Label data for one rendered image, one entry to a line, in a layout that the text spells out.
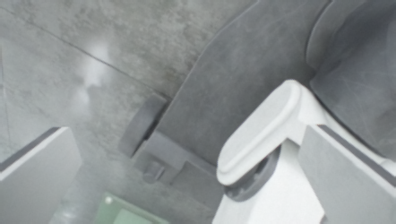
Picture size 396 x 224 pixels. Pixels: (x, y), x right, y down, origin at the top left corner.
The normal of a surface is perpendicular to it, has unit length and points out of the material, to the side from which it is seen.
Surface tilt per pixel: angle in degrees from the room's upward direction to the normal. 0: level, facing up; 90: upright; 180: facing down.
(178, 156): 45
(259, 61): 0
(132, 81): 0
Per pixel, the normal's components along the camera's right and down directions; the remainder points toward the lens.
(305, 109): 0.34, -0.36
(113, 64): -0.21, 0.51
